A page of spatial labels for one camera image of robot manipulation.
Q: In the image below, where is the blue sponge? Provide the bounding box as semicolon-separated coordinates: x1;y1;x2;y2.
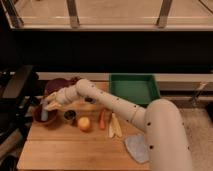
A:
41;100;48;121

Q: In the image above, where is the dark rectangular block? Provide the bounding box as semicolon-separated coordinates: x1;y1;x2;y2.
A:
85;97;97;104

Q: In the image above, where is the orange carrot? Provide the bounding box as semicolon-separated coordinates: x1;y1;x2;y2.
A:
99;109;106;130

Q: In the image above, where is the blue-grey cloth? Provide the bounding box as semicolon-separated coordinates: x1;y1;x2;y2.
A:
124;134;149;164

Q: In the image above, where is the orange fruit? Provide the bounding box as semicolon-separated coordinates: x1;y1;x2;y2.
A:
77;117;91;132

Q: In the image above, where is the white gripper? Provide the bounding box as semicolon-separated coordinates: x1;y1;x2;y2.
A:
44;86;79;111

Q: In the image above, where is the wooden cutting board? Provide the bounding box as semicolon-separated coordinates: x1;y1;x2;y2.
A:
17;100;150;171

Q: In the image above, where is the brown bowl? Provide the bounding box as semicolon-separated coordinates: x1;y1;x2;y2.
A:
33;104;57;126

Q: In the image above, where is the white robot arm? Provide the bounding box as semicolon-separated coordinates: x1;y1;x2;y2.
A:
45;79;194;171

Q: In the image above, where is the small metal cup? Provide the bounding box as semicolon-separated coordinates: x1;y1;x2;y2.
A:
64;110;76;125

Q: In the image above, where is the green tray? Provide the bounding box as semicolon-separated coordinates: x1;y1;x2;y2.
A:
109;74;161;106

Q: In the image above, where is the black chair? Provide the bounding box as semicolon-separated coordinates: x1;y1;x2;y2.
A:
0;65;39;144

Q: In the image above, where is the purple bowl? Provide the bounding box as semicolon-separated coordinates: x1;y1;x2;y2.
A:
45;78;69;95

